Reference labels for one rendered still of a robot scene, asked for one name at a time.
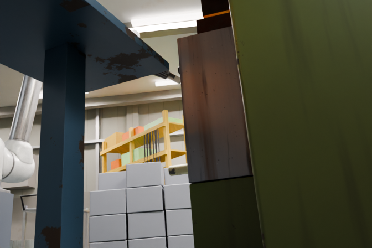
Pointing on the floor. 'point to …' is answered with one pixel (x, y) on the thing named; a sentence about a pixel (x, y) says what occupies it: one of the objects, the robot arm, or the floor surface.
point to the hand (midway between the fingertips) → (174, 78)
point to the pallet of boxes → (141, 209)
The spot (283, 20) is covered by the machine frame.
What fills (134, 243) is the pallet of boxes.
